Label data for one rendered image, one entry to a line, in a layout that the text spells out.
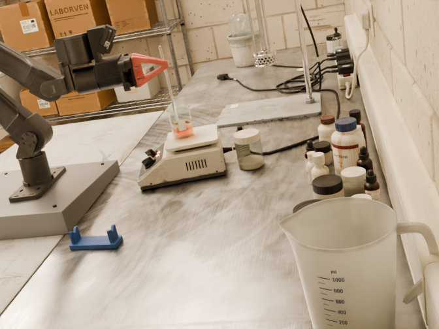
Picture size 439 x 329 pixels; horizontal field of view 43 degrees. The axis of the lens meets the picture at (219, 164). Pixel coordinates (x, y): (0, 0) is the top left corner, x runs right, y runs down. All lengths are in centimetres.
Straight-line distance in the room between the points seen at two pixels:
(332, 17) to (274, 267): 286
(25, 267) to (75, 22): 260
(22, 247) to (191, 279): 41
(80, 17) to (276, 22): 120
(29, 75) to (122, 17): 221
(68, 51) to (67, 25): 235
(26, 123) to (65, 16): 233
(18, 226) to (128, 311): 41
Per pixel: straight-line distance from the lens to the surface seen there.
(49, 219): 117
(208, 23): 370
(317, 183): 100
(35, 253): 114
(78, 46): 124
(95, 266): 102
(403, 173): 90
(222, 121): 160
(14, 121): 130
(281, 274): 87
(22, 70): 128
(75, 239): 110
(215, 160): 123
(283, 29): 365
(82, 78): 124
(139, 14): 342
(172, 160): 123
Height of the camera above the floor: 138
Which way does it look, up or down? 21 degrees down
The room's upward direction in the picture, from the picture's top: 11 degrees counter-clockwise
